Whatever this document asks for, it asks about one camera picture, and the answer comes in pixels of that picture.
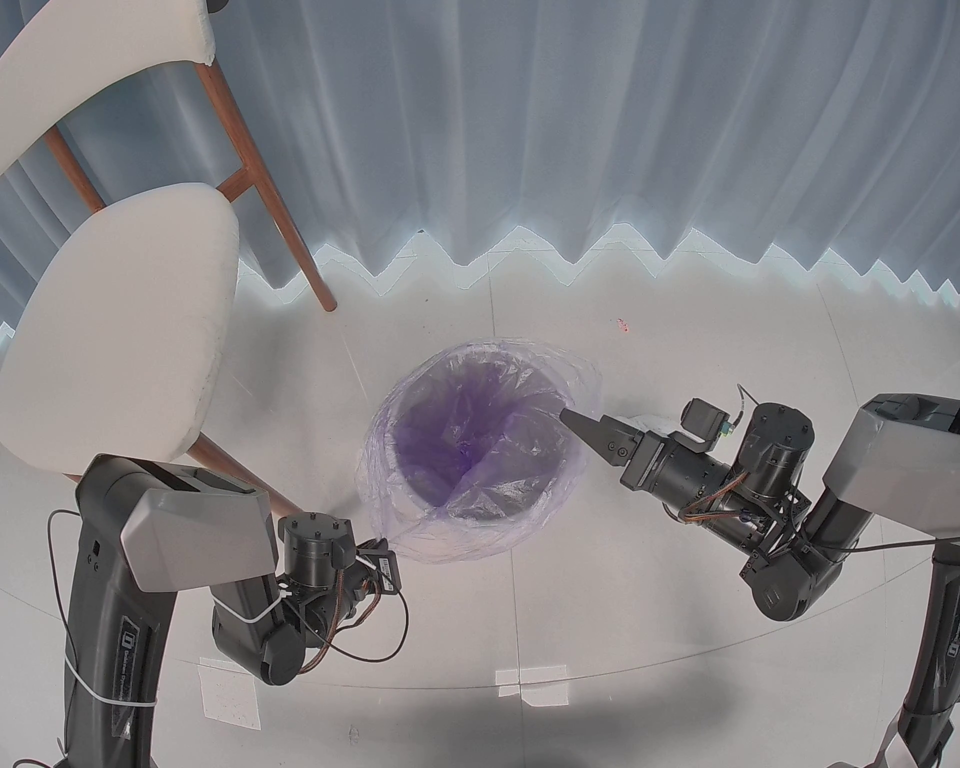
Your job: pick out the white trash bin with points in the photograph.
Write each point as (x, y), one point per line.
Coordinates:
(480, 541)

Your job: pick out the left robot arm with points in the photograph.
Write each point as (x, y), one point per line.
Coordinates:
(187, 517)

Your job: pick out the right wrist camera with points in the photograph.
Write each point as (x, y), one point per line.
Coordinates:
(701, 420)

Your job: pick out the crumpled white paper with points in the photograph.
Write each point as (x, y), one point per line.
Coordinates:
(652, 421)

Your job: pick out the pale blue curtain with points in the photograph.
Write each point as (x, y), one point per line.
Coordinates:
(600, 112)

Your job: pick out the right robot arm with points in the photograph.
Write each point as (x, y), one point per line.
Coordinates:
(892, 457)

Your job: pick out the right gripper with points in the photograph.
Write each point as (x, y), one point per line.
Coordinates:
(675, 469)

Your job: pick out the purple plastic bag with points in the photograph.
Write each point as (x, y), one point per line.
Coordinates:
(480, 442)

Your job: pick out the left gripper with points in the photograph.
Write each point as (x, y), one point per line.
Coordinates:
(379, 570)

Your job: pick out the white wooden-legged chair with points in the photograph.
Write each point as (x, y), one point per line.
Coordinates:
(120, 322)

